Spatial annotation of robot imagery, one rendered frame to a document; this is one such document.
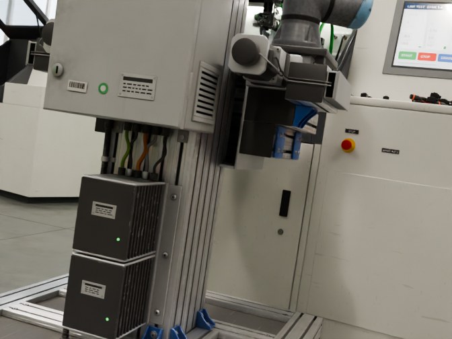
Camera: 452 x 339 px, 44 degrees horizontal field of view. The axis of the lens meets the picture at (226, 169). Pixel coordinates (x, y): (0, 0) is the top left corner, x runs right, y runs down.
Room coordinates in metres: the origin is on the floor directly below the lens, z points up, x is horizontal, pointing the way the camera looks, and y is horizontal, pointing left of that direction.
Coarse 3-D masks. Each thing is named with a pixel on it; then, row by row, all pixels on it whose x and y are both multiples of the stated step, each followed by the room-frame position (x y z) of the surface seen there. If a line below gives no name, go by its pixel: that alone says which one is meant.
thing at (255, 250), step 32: (288, 160) 2.14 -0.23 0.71; (224, 192) 2.23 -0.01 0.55; (256, 192) 2.18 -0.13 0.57; (288, 192) 2.12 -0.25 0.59; (224, 224) 2.23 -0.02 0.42; (256, 224) 2.17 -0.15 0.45; (288, 224) 2.12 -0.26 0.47; (224, 256) 2.22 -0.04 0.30; (256, 256) 2.16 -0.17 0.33; (288, 256) 2.11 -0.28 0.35; (224, 288) 2.21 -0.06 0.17; (256, 288) 2.16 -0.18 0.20; (288, 288) 2.11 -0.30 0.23
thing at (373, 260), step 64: (384, 0) 2.35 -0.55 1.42; (384, 128) 2.00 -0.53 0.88; (448, 128) 1.92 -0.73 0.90; (320, 192) 2.08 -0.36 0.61; (384, 192) 1.98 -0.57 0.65; (448, 192) 1.90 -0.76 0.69; (320, 256) 2.06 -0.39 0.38; (384, 256) 1.97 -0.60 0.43; (448, 256) 1.89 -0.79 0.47; (384, 320) 1.96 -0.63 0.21; (448, 320) 1.87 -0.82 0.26
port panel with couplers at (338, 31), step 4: (336, 28) 2.64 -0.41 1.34; (340, 28) 2.63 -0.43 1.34; (344, 28) 2.63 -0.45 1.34; (348, 28) 2.62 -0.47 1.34; (336, 32) 2.64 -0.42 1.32; (340, 32) 2.63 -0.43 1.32; (344, 32) 2.62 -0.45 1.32; (348, 32) 2.62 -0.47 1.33; (336, 36) 2.63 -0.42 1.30; (340, 36) 2.63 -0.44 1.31; (348, 36) 2.62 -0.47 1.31; (336, 40) 2.64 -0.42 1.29; (340, 40) 2.63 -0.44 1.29; (344, 40) 2.62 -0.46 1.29; (336, 44) 2.64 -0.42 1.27; (344, 44) 2.62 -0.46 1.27; (336, 48) 2.63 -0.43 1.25; (340, 48) 2.63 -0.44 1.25; (332, 52) 2.64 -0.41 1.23; (336, 52) 2.63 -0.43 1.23; (340, 52) 2.63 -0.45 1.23
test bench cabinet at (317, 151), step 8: (312, 144) 2.12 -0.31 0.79; (312, 160) 2.10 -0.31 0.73; (312, 168) 2.10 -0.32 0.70; (312, 176) 2.09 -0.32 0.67; (312, 184) 2.09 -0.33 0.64; (312, 192) 2.09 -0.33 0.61; (312, 200) 2.09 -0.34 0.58; (304, 216) 2.10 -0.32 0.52; (304, 224) 2.10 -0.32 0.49; (304, 232) 2.09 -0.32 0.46; (304, 240) 2.09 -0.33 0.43; (304, 248) 2.09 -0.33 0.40; (296, 264) 2.12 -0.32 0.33; (296, 272) 2.10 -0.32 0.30; (296, 280) 2.09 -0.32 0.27; (296, 288) 2.09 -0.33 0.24; (296, 296) 2.09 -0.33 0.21; (296, 304) 2.09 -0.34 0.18
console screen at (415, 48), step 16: (400, 0) 2.32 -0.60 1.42; (416, 0) 2.30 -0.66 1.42; (432, 0) 2.28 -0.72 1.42; (448, 0) 2.25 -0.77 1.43; (400, 16) 2.30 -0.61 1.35; (416, 16) 2.28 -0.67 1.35; (432, 16) 2.25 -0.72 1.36; (448, 16) 2.23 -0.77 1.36; (400, 32) 2.28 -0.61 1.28; (416, 32) 2.26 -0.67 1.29; (432, 32) 2.23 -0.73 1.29; (448, 32) 2.21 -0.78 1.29; (400, 48) 2.26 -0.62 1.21; (416, 48) 2.24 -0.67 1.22; (432, 48) 2.22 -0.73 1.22; (448, 48) 2.19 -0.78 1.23; (384, 64) 2.27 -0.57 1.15; (400, 64) 2.24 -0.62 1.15; (416, 64) 2.22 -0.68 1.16; (432, 64) 2.20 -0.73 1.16; (448, 64) 2.18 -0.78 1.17
